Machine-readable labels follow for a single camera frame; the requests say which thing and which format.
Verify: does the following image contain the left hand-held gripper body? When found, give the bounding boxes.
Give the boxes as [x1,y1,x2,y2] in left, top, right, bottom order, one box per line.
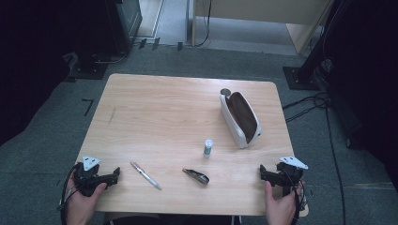
[73,156,109,198]

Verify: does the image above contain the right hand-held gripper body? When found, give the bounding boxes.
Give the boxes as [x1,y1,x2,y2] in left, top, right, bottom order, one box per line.
[274,156,310,198]

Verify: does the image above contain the silver pen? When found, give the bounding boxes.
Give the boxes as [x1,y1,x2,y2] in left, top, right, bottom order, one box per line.
[130,161,162,191]

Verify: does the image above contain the white case with brown lining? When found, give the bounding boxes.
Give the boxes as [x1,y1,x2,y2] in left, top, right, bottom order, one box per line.
[219,91,263,149]

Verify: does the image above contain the black marker pen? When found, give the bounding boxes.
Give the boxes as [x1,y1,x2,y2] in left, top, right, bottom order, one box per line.
[182,168,210,186]

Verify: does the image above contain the person's left hand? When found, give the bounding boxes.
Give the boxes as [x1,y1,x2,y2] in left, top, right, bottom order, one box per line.
[66,174,108,225]

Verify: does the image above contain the person's right hand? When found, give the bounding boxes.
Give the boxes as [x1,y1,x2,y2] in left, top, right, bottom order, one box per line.
[264,179,306,225]

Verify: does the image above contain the person's dark clothing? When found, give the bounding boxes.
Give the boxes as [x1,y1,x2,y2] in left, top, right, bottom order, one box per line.
[103,214,242,225]

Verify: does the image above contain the black stand with square base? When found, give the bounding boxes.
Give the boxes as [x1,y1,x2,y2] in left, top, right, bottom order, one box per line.
[283,0,342,92]

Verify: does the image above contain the black stand with flat base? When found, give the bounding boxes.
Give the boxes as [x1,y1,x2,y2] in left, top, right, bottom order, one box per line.
[62,0,126,80]

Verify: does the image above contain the black cabinet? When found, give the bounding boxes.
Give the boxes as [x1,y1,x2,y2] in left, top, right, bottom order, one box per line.
[104,0,144,54]

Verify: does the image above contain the beige wooden furniture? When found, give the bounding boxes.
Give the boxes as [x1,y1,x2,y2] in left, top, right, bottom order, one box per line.
[191,0,333,56]

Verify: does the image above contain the right hand-held gripper cable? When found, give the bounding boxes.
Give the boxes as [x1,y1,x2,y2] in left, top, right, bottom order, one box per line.
[285,170,309,225]

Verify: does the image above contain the hand-held gripper cable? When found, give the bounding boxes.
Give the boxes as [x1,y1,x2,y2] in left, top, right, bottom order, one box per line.
[285,170,309,225]
[56,163,80,225]

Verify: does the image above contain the left hand-held gripper cable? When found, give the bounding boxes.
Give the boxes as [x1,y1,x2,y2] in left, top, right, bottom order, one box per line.
[56,163,80,225]

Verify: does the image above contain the long black floor cable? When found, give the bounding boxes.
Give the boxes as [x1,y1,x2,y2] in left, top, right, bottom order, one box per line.
[324,102,347,225]

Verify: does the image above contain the black looped floor cables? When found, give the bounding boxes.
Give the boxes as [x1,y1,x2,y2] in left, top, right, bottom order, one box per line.
[282,91,331,124]

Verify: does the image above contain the black hanging cable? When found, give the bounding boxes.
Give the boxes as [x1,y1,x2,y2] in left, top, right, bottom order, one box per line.
[194,0,213,48]

